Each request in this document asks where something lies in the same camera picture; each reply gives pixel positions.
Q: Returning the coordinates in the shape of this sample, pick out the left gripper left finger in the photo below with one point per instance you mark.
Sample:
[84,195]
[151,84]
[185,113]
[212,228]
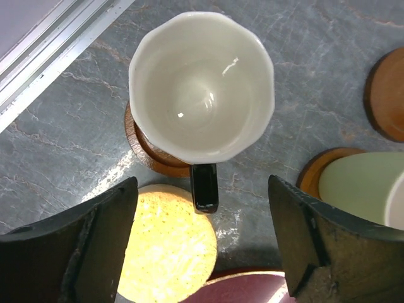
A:
[73,256]

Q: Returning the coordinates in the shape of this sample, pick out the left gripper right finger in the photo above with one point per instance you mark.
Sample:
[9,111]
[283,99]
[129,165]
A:
[329,255]

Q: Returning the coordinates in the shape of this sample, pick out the light green mug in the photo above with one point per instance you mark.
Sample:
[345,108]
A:
[368,185]

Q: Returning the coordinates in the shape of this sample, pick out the black mug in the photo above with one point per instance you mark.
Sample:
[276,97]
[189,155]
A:
[202,89]

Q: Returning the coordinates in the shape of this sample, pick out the dark red round tray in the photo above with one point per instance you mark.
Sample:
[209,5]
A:
[244,285]

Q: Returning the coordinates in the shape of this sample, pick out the brown wooden coaster near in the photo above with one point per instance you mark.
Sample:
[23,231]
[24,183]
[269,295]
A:
[308,180]

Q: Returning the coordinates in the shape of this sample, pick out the brown wooden coaster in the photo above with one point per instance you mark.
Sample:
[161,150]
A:
[383,96]
[149,155]
[308,180]

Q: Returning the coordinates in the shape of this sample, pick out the brown wooden coaster left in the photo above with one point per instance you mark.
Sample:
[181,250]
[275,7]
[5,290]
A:
[149,155]

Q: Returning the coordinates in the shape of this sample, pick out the brown wooden coaster far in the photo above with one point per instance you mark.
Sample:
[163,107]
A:
[383,96]

